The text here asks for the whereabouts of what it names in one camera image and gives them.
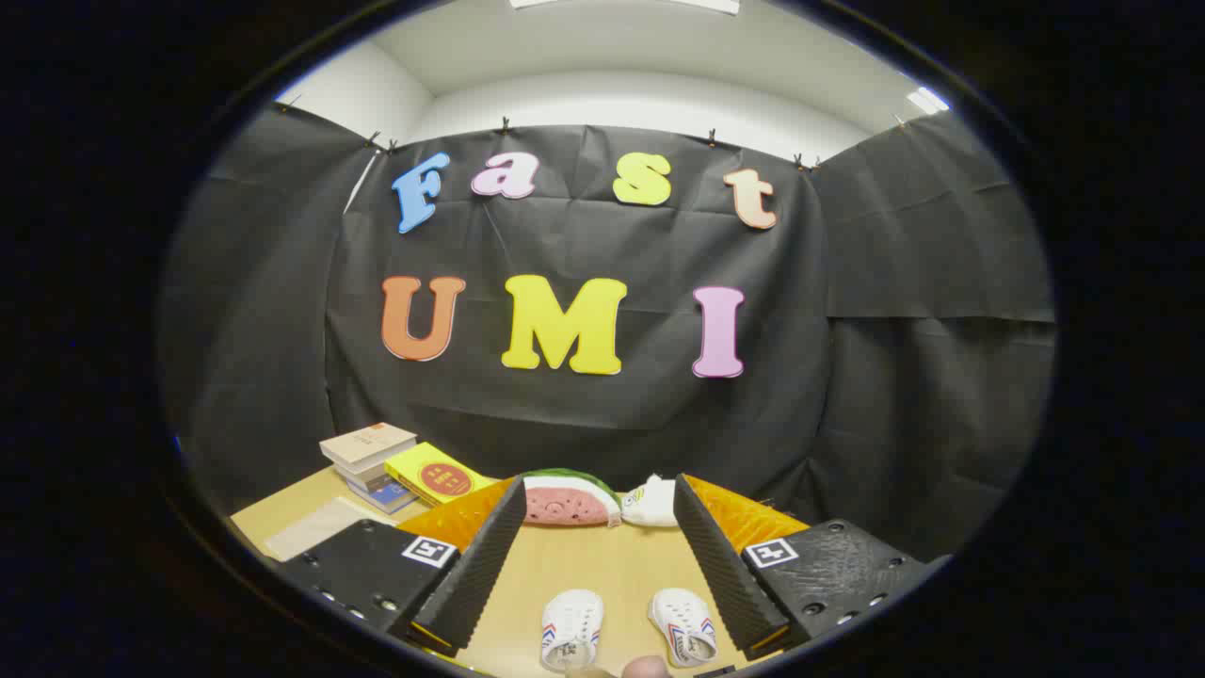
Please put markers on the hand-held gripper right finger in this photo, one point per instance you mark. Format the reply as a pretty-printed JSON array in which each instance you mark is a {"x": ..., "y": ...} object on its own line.
[{"x": 725, "y": 574}]

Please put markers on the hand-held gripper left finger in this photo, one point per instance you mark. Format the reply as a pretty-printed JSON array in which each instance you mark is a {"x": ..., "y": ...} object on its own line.
[{"x": 475, "y": 584}]

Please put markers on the white striped shoe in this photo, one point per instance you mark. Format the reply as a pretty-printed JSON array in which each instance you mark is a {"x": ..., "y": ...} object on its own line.
[
  {"x": 682, "y": 621},
  {"x": 571, "y": 621}
]

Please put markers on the beige storage box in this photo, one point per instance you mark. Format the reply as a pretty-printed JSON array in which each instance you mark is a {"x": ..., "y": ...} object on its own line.
[{"x": 325, "y": 527}]

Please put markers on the white plush toy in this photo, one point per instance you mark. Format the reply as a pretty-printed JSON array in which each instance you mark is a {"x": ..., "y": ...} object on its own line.
[{"x": 654, "y": 504}]

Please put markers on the yellow book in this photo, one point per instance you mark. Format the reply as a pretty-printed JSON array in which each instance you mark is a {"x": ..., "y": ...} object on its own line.
[{"x": 438, "y": 476}]

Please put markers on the watermelon slice plush toy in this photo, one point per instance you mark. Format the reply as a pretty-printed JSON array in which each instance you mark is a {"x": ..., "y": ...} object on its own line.
[{"x": 570, "y": 504}]

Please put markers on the blue book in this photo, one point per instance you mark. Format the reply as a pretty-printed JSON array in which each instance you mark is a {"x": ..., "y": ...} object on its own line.
[{"x": 386, "y": 496}]

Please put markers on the ceiling light panel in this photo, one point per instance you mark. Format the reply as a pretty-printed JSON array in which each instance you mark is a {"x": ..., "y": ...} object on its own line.
[
  {"x": 928, "y": 100},
  {"x": 715, "y": 5}
]

